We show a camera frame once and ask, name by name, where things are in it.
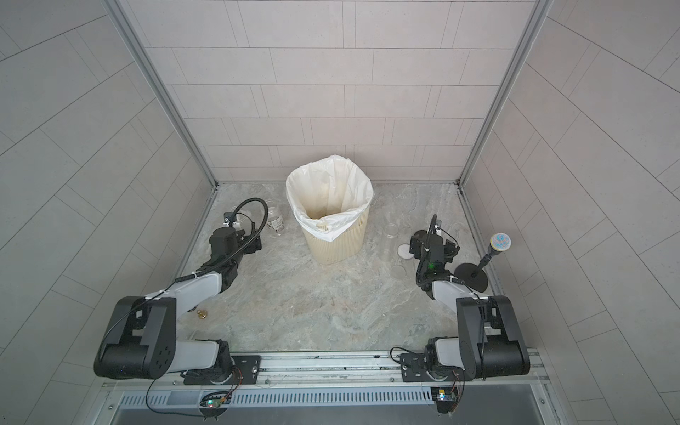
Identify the left black corrugated cable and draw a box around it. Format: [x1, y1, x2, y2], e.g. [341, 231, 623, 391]
[174, 197, 269, 283]

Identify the right circuit board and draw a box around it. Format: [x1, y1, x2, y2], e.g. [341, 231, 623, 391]
[430, 386, 460, 414]

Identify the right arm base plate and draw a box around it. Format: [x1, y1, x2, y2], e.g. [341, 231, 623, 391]
[398, 352, 473, 383]

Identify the white jar lid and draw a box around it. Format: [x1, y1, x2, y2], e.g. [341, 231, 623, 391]
[397, 244, 414, 260]

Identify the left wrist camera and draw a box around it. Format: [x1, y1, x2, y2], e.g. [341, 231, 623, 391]
[223, 212, 243, 230]

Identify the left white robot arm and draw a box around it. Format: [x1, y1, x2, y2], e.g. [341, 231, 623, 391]
[93, 224, 262, 385]

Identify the white trash bag liner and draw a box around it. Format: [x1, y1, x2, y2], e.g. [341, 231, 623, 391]
[286, 155, 375, 243]

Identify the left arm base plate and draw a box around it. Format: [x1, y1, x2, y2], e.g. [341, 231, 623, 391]
[180, 355, 262, 385]

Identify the aluminium mounting rail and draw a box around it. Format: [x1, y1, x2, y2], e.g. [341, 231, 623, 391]
[117, 349, 550, 389]

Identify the right black corrugated cable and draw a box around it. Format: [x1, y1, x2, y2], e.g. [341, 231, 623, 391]
[419, 213, 442, 283]

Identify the black corrugated cable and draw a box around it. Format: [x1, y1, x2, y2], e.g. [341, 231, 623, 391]
[419, 213, 442, 283]
[174, 197, 269, 283]

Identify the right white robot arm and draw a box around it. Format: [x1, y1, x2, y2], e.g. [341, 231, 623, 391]
[409, 223, 531, 381]

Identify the circuit board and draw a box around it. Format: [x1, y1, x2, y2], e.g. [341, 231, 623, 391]
[199, 391, 230, 409]
[430, 386, 460, 414]

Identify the round knob on stalk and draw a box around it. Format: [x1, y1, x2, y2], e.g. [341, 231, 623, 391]
[453, 233, 512, 292]

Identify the beige ribbed trash bin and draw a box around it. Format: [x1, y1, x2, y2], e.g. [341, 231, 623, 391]
[303, 208, 370, 266]

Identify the left circuit board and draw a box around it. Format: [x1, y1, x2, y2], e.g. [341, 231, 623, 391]
[199, 391, 230, 409]

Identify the black lid glass jar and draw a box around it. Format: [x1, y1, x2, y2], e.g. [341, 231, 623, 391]
[391, 184, 418, 223]

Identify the white lid rose tea jar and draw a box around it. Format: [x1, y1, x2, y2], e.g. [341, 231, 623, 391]
[265, 199, 285, 237]

